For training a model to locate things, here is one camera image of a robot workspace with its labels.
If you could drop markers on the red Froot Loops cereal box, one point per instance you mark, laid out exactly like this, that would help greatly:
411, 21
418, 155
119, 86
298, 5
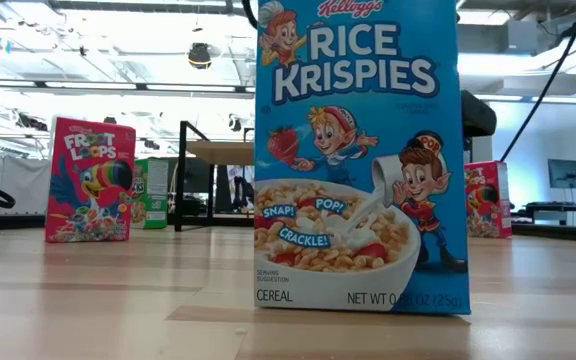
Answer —
488, 200
90, 200

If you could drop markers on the white table cover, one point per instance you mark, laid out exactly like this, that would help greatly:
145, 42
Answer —
23, 185

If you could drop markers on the black monitor screen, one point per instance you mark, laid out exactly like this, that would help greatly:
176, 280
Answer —
195, 175

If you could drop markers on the black ceiling spotlight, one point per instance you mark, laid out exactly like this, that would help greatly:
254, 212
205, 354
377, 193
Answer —
200, 55
235, 123

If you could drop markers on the blue Rice Krispies cereal box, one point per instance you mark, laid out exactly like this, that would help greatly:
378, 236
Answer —
358, 150

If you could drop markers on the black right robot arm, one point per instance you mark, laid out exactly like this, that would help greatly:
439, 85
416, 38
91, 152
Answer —
478, 115

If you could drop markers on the black desk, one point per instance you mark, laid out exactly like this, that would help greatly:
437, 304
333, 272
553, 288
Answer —
558, 205

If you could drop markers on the green Apple Jacks cereal box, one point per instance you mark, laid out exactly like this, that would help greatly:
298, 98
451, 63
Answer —
153, 200

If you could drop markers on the wooden shelf with black legs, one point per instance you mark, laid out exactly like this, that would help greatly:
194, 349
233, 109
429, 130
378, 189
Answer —
218, 152

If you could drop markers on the grey computer monitor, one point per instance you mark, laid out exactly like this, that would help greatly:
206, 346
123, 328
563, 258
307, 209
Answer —
566, 174

